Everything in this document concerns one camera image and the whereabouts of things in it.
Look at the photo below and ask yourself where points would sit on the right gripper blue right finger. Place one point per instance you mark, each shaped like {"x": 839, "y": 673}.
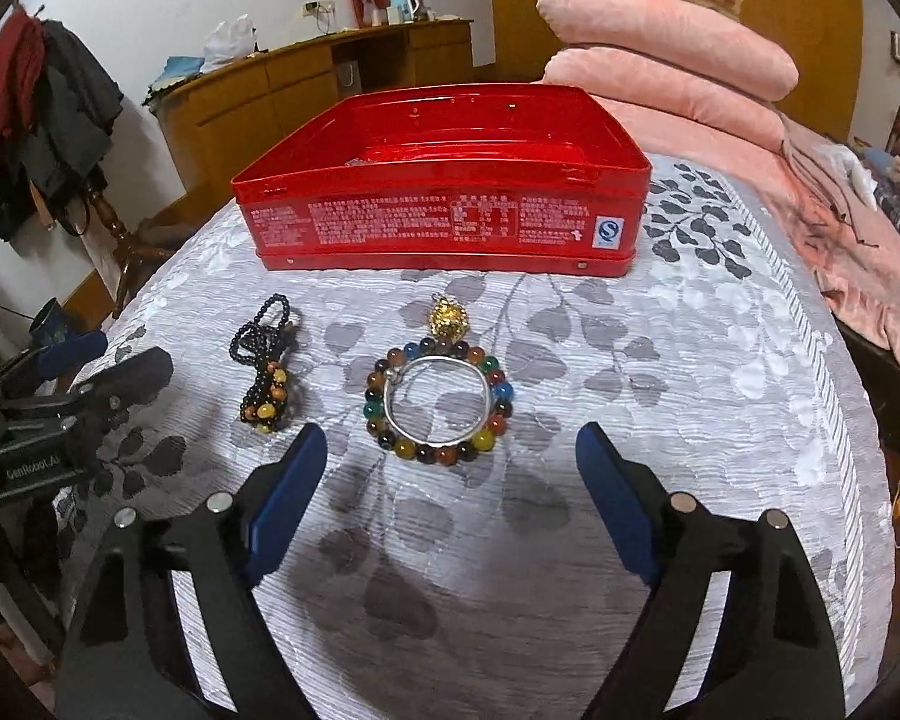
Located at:
{"x": 774, "y": 656}

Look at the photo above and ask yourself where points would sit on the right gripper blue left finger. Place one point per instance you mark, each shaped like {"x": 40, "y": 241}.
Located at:
{"x": 126, "y": 654}

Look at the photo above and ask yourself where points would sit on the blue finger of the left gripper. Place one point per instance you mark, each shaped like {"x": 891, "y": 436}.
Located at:
{"x": 56, "y": 360}
{"x": 136, "y": 380}

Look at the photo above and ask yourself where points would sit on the silver bangle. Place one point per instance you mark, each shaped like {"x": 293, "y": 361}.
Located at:
{"x": 436, "y": 400}

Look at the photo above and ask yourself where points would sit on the wooden coat rack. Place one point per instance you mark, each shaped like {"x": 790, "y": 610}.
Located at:
{"x": 132, "y": 254}

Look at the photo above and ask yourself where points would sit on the black jacket on rack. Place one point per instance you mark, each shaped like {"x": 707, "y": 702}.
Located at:
{"x": 76, "y": 104}

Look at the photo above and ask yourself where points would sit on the wooden sideboard cabinet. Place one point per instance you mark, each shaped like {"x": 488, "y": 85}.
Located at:
{"x": 219, "y": 123}

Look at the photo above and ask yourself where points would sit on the red scarf on rack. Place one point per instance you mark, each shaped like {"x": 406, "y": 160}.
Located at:
{"x": 22, "y": 55}

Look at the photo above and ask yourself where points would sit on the gold filigree ball pendant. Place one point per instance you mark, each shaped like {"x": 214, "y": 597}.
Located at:
{"x": 448, "y": 320}

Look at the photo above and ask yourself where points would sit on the white floral bedspread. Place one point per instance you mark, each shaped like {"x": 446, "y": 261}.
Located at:
{"x": 490, "y": 589}

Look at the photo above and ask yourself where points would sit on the white plastic bag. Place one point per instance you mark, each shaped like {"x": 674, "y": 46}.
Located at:
{"x": 230, "y": 41}

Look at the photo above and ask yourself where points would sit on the red metal tin box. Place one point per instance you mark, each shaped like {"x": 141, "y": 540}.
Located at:
{"x": 479, "y": 176}

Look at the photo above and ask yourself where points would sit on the white electric kettle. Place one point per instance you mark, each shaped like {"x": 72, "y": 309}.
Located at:
{"x": 405, "y": 11}

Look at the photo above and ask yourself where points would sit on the pink bed sheet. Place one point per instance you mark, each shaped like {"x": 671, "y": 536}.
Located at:
{"x": 856, "y": 265}

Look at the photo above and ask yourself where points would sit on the lower pink folded quilt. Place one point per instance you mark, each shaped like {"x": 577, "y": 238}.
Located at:
{"x": 625, "y": 77}

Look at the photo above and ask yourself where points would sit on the pink folded quilt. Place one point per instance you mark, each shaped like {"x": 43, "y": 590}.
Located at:
{"x": 625, "y": 77}
{"x": 679, "y": 33}

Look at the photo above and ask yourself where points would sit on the upper pink folded quilt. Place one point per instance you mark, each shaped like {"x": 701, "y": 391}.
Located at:
{"x": 679, "y": 33}

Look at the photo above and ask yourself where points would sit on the wooden wardrobe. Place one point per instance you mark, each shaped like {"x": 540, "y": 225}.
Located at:
{"x": 804, "y": 56}

